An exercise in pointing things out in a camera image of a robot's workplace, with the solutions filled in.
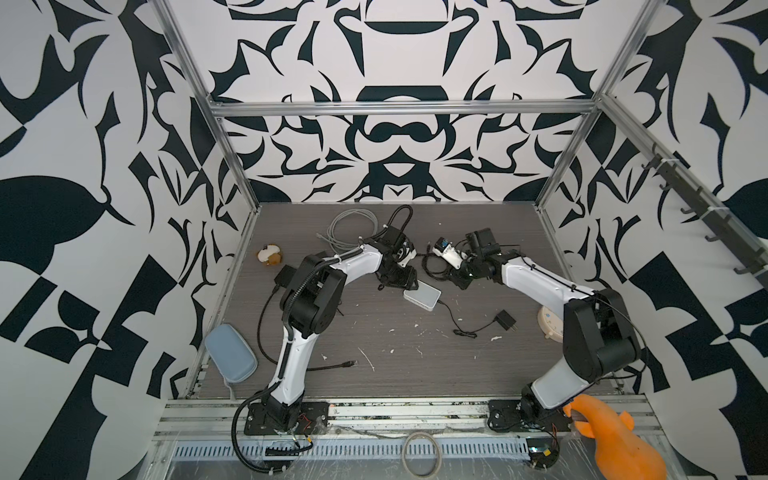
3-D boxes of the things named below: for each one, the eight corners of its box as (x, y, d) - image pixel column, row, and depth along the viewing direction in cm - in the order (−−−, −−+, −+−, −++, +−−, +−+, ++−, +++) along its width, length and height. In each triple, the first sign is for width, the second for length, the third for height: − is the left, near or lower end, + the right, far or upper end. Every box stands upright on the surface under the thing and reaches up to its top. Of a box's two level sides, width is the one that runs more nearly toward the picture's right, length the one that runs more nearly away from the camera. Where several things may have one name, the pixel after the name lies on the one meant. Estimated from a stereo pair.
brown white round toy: (256, 265, 104) (254, 261, 102) (262, 248, 109) (260, 243, 107) (280, 265, 104) (278, 261, 102) (284, 248, 109) (282, 243, 107)
